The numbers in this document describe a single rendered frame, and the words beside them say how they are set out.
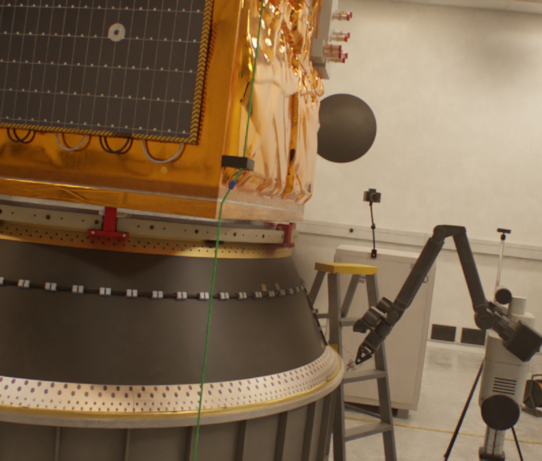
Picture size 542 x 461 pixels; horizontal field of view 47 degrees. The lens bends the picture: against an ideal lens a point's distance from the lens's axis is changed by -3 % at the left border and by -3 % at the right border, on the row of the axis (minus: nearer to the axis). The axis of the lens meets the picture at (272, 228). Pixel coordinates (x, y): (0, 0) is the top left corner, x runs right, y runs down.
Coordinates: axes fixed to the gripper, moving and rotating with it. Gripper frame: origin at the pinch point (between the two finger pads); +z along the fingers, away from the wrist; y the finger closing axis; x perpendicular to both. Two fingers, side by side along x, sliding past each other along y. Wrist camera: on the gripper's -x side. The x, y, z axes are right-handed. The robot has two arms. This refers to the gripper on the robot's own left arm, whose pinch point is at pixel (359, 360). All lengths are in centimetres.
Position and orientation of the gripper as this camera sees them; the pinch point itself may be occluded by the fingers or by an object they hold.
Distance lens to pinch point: 268.9
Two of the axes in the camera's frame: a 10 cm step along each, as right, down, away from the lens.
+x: 7.7, 6.0, -2.4
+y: -2.9, -0.1, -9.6
